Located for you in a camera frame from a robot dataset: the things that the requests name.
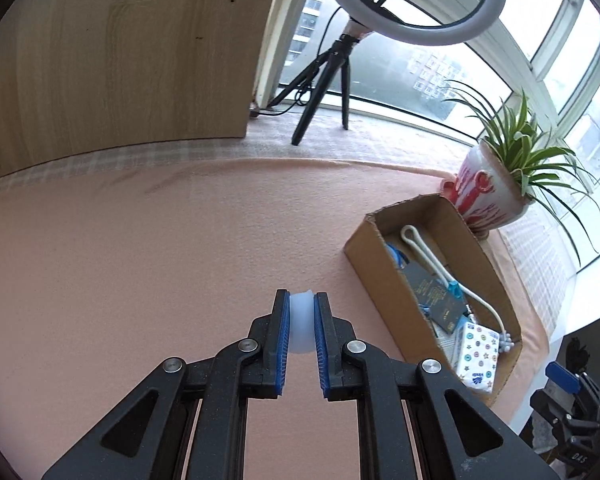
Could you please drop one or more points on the pink table cloth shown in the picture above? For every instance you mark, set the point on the pink table cloth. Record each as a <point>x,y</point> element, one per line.
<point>155,260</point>

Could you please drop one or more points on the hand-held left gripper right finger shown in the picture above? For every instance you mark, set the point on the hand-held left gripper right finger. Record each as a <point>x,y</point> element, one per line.
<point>322,345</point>

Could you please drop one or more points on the dark booklet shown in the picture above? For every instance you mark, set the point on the dark booklet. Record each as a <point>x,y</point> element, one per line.
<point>430,295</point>

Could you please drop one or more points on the white red flower pot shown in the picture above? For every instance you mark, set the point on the white red flower pot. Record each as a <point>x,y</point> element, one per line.
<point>485,195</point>

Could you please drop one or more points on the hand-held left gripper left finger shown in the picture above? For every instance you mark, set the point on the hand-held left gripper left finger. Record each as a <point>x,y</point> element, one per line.
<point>281,345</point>

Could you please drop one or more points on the patterned white tissue pack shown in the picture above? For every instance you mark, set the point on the patterned white tissue pack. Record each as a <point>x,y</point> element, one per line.
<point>477,355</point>

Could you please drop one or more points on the light wooden board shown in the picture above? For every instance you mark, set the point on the light wooden board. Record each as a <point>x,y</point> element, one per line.
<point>130,60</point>

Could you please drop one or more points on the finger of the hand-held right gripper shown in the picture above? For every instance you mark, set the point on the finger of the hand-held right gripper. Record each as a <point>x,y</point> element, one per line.
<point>562,377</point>

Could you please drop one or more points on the translucent white cap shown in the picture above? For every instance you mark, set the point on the translucent white cap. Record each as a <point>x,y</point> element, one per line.
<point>301,325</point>

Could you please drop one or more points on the white flexible stick flower tip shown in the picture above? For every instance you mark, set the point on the white flexible stick flower tip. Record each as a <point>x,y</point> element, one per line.
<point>432,262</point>

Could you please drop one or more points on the green spider plant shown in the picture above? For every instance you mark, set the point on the green spider plant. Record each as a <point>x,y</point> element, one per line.
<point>517,145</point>

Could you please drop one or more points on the cardboard box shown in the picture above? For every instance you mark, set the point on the cardboard box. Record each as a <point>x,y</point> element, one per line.
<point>380,280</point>

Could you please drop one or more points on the black tripod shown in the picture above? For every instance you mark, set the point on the black tripod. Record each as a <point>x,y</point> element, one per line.
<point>307,120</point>

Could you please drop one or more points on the blue clothespin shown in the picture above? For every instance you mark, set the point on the blue clothespin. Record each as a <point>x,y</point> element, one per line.
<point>453,290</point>

